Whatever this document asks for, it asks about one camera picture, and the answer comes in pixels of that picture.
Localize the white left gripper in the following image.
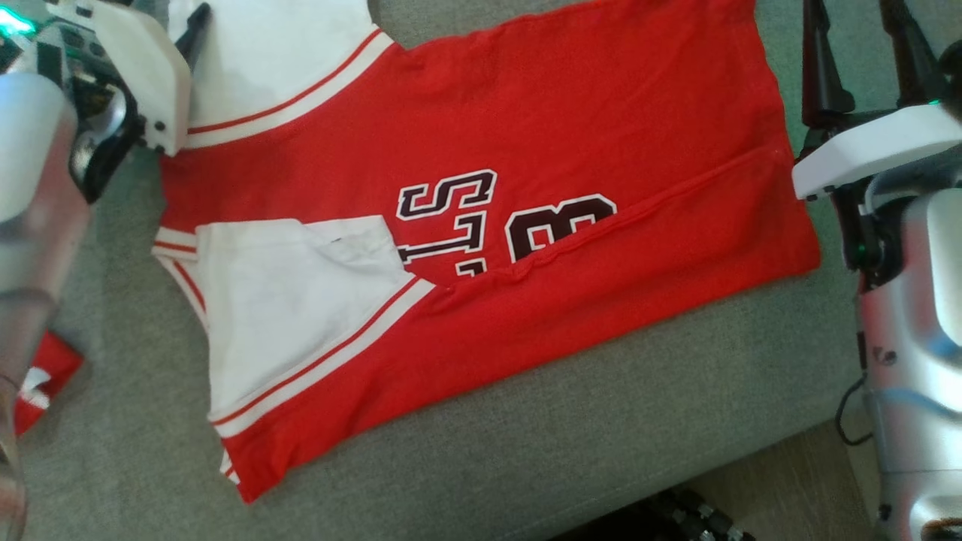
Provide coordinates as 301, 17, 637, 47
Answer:
44, 0, 213, 158

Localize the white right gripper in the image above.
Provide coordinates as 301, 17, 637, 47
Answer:
791, 0, 962, 203

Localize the red white baseball jersey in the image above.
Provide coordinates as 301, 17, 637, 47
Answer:
152, 0, 822, 505

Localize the red shorts white stripe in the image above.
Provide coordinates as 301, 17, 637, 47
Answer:
14, 330, 85, 438

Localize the grey sofa seat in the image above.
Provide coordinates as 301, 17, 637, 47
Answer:
0, 0, 962, 541

